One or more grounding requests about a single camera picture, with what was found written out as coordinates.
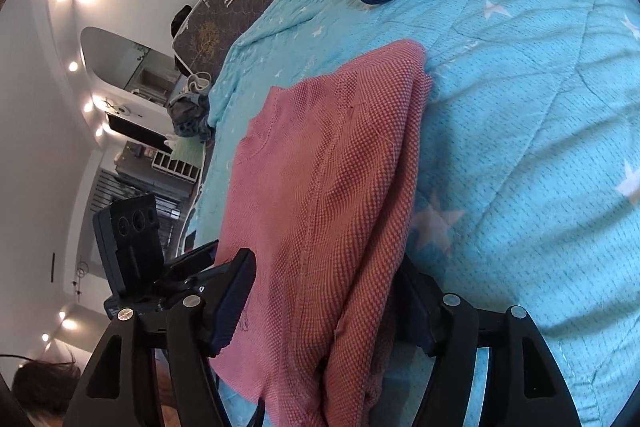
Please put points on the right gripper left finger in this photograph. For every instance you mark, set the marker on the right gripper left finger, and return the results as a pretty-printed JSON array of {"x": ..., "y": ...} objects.
[{"x": 118, "y": 386}]

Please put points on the white slatted rack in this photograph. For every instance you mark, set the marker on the white slatted rack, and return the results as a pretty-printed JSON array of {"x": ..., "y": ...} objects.
[{"x": 182, "y": 170}]

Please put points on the pink knit shirt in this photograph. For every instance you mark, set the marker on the pink knit shirt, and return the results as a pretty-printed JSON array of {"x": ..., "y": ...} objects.
[{"x": 322, "y": 190}]

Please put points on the light blue star quilt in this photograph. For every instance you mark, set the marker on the light blue star quilt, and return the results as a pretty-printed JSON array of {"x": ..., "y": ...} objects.
[{"x": 528, "y": 189}]

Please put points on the person dark hair head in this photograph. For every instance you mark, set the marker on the person dark hair head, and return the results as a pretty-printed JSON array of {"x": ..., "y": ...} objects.
[{"x": 40, "y": 393}]

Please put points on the grey clothes pile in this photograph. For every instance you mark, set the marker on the grey clothes pile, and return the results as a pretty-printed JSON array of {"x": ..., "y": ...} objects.
[{"x": 189, "y": 109}]

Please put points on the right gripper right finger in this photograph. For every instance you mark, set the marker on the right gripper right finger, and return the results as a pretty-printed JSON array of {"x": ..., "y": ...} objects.
[{"x": 524, "y": 385}]

